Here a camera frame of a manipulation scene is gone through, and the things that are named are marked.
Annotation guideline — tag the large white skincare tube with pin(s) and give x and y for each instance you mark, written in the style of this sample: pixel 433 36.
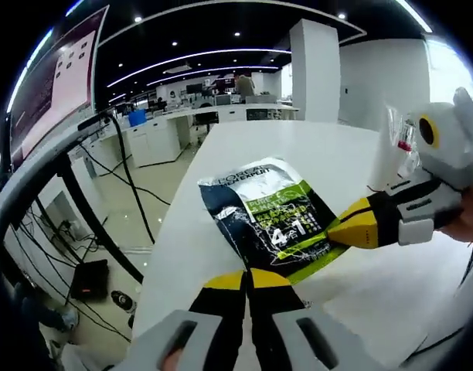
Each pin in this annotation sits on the large white skincare tube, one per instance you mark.
pixel 386 162

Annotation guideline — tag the blue plastic bin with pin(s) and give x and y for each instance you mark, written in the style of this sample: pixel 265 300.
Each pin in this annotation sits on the blue plastic bin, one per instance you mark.
pixel 137 117

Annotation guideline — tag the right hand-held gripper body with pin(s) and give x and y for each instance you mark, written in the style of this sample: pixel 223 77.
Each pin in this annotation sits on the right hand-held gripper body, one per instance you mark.
pixel 457 143

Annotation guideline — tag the white office desk row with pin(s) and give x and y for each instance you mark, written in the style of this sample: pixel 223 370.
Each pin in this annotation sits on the white office desk row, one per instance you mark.
pixel 159 135

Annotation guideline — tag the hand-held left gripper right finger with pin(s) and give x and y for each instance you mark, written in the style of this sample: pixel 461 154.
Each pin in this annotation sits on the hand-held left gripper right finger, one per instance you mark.
pixel 271 305

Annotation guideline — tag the black box with red light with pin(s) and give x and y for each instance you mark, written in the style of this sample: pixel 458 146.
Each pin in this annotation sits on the black box with red light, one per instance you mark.
pixel 89 280

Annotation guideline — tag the black laptop stand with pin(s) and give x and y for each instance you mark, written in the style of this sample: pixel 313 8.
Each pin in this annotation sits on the black laptop stand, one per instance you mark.
pixel 105 239

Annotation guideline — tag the black white shoe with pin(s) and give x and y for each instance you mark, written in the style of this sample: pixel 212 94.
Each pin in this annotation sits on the black white shoe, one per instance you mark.
pixel 123 299

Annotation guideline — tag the white square pillar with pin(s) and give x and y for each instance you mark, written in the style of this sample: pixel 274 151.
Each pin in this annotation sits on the white square pillar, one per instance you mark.
pixel 314 69

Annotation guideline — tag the black office chair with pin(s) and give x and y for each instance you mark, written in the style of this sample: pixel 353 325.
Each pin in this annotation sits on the black office chair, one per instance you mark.
pixel 205 118

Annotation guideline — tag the dark blue green skincare sachet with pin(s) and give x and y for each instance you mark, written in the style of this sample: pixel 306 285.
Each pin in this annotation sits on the dark blue green skincare sachet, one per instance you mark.
pixel 252 208

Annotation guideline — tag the monitor with pink screen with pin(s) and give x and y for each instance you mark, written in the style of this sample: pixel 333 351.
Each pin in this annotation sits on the monitor with pink screen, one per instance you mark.
pixel 66 85

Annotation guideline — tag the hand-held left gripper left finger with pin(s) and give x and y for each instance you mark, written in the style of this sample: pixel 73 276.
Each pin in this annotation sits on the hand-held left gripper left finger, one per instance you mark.
pixel 221 309

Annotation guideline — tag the person's left hand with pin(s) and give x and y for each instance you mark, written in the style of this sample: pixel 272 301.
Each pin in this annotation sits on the person's left hand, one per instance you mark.
pixel 171 361

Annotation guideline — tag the dark trouser leg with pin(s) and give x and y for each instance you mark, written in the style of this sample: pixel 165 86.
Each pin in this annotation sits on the dark trouser leg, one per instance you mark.
pixel 39 309

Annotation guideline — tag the white side desk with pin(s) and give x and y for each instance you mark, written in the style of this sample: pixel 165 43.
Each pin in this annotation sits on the white side desk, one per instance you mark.
pixel 66 216

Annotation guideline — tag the person's right hand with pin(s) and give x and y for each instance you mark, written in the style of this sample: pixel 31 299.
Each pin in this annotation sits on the person's right hand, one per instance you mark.
pixel 472 220

